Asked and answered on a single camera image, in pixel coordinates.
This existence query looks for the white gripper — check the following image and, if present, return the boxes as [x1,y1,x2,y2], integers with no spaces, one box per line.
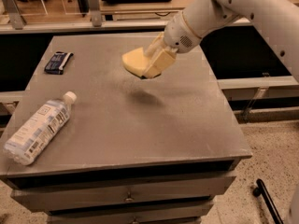
[142,11,201,78]

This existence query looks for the yellow sponge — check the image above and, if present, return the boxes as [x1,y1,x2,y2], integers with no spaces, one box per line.
[122,48,152,78]

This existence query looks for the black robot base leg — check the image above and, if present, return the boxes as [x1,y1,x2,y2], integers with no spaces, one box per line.
[252,179,284,224]

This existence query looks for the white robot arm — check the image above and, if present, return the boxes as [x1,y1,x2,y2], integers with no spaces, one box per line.
[141,0,299,80]

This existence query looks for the clear plastic water bottle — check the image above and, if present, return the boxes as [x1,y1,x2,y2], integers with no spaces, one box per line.
[3,91,77,165]

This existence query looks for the grey drawer cabinet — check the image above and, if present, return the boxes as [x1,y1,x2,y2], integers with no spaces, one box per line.
[0,33,251,217]

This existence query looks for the lower drawer with knob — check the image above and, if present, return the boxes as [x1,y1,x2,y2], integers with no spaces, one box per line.
[47,201,213,224]

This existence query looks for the drawer with knob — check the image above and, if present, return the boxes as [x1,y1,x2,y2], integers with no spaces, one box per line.
[47,201,213,224]
[11,171,235,212]

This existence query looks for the top drawer with knob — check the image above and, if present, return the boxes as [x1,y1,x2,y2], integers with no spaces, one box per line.
[11,171,235,212]

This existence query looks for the metal railing frame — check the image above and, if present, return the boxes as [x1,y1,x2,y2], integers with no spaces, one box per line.
[0,0,299,35]

